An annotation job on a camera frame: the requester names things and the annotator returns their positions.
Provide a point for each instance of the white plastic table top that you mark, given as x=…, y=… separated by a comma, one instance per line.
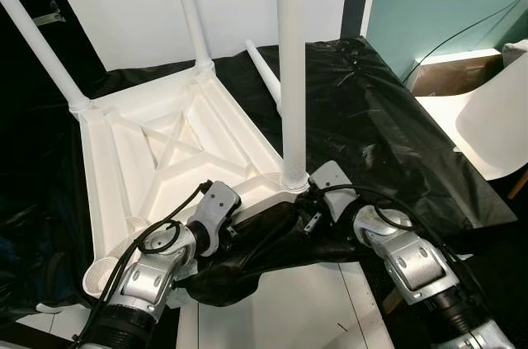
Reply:
x=165, y=143

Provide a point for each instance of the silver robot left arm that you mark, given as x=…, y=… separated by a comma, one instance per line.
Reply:
x=153, y=279

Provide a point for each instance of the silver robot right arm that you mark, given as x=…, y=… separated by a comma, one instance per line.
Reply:
x=412, y=266

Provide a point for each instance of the black table cloth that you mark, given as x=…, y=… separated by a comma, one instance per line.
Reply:
x=412, y=134

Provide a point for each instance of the brown box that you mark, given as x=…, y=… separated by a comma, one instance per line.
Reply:
x=450, y=77

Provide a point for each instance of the white shell chair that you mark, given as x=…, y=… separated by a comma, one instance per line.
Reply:
x=491, y=122

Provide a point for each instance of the large white backdrop panel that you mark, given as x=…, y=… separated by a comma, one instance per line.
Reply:
x=124, y=2

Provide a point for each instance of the white bag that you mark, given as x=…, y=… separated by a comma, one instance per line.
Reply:
x=516, y=52

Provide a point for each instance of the small grey metal plate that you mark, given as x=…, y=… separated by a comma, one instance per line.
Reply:
x=49, y=17

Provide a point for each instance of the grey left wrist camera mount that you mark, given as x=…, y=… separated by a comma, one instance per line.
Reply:
x=216, y=209

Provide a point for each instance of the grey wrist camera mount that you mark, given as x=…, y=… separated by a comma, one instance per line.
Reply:
x=216, y=209
x=330, y=182

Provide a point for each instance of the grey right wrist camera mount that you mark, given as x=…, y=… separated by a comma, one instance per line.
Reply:
x=330, y=182

